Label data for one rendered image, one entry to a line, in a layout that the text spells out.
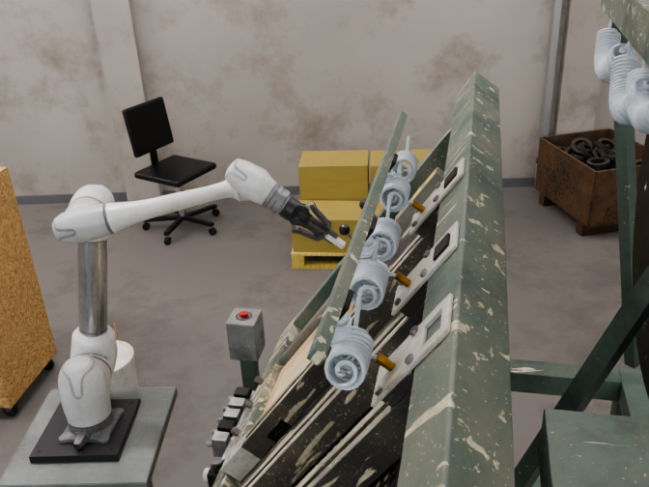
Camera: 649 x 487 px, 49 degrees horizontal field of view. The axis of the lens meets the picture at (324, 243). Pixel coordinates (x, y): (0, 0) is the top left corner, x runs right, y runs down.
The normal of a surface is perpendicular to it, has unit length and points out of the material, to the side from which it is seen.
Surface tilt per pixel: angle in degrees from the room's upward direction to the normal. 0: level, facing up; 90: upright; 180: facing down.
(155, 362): 0
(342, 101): 90
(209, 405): 0
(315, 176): 90
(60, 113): 90
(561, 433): 0
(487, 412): 36
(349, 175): 90
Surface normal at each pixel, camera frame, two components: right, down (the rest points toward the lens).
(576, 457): -0.04, -0.89
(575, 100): -0.01, 0.46
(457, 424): 0.54, -0.69
